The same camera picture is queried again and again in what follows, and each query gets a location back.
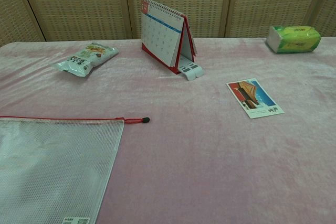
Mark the red spiral desk calendar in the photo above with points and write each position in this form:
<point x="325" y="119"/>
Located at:
<point x="160" y="35"/>

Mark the woven wooden folding screen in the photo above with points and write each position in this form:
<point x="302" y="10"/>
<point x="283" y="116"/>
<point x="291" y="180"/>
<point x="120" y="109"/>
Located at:
<point x="78" y="3"/>

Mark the palace roof picture postcard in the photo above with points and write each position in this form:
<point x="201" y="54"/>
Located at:
<point x="252" y="98"/>

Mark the green tissue pack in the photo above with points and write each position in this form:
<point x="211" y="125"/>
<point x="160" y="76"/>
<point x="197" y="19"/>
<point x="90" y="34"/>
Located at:
<point x="294" y="39"/>

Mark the pink plush tablecloth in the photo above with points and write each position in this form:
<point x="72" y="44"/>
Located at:
<point x="197" y="155"/>

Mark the clear zip bag red seal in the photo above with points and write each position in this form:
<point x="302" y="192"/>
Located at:
<point x="52" y="169"/>

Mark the white snack packet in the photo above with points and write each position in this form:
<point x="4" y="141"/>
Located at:
<point x="84" y="60"/>

